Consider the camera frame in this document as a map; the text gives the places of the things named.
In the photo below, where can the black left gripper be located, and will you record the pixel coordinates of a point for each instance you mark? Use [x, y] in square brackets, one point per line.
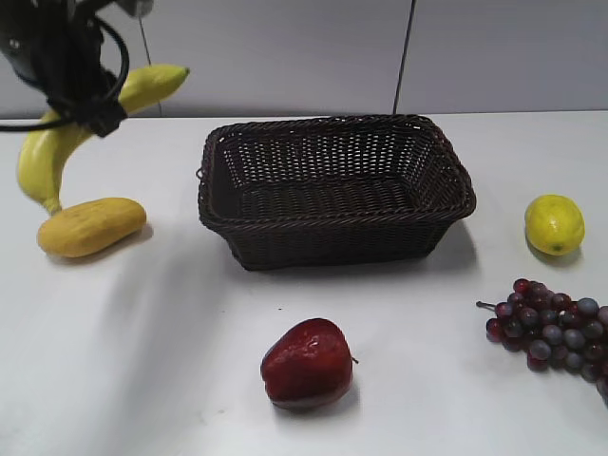
[55, 47]

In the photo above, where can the yellow banana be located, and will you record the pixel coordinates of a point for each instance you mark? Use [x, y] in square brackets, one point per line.
[44, 154]

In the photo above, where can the black wicker basket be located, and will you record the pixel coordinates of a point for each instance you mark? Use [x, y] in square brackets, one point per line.
[331, 191]

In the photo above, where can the orange yellow mango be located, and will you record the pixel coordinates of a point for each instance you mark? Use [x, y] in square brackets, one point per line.
[88, 228]

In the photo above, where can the red apple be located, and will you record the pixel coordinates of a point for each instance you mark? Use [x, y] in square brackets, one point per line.
[308, 367]

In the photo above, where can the yellow lemon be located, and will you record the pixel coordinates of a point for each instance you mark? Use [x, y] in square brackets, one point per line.
[554, 225]

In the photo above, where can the purple grape bunch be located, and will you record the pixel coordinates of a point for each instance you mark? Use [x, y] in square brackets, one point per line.
[554, 330]

